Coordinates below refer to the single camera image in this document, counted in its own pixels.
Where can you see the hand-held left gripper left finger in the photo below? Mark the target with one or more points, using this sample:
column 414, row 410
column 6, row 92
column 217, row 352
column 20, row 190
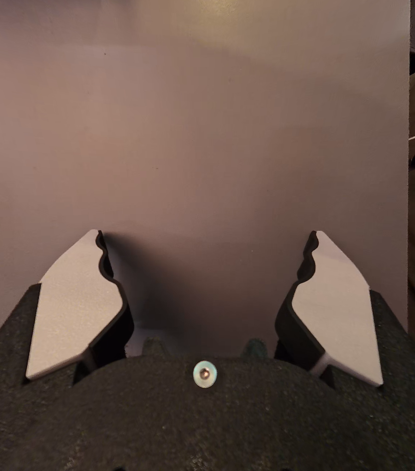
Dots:
column 71, row 309

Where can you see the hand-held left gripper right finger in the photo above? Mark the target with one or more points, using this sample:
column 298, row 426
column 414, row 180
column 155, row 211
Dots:
column 340, row 312

